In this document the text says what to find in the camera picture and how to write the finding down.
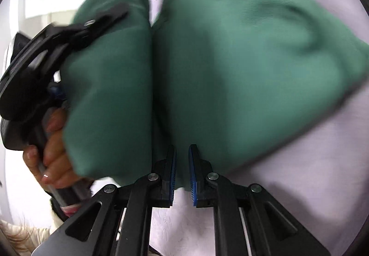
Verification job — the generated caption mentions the green jacket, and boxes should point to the green jacket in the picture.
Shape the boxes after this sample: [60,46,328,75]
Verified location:
[61,0,368,187]

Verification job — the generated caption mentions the person's left hand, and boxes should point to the person's left hand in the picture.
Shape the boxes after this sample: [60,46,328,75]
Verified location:
[23,108,94,192]

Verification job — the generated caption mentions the purple plush bed blanket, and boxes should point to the purple plush bed blanket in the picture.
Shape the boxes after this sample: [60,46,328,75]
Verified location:
[151,0,368,255]

